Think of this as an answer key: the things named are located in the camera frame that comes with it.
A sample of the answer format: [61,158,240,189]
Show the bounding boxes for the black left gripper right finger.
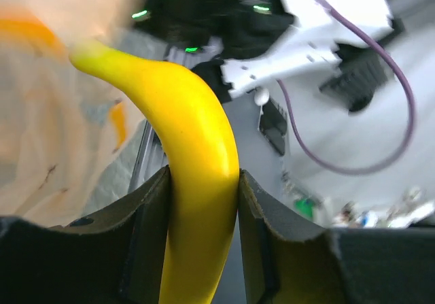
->
[239,171,434,303]

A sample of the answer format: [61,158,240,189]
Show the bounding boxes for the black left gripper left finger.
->
[1,168,171,303]

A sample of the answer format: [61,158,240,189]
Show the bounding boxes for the yellow banana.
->
[69,41,239,303]

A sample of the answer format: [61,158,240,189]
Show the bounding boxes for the orange translucent plastic bag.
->
[1,0,143,226]

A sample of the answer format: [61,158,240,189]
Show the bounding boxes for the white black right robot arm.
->
[131,0,391,112]

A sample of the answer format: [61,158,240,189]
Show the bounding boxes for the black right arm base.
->
[259,98,288,156]

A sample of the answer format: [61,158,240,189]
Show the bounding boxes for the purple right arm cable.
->
[277,0,417,176]

